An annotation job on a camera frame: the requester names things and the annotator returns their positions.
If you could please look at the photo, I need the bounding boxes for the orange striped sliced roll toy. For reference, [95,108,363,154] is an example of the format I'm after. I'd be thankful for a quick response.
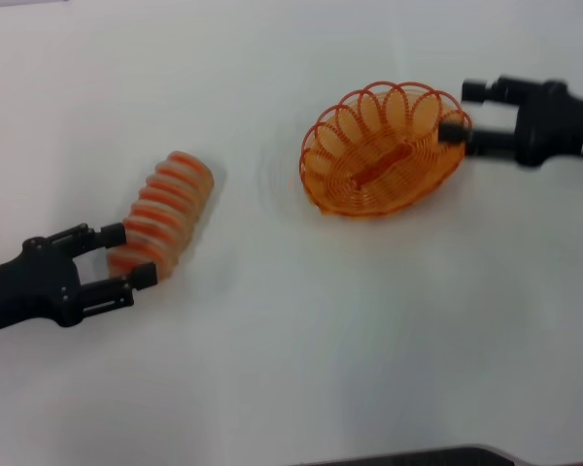
[106,150,216,283]

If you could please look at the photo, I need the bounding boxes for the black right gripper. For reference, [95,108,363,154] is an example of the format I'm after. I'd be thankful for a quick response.
[438,74,583,169]

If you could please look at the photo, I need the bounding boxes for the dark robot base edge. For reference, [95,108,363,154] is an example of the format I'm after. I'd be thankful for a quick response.
[281,444,531,466]

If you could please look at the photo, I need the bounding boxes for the orange woven plastic basket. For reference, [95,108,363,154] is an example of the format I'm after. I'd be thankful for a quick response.
[299,81,472,220]

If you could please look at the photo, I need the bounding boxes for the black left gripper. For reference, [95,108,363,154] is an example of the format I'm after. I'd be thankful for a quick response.
[0,221,157,336]

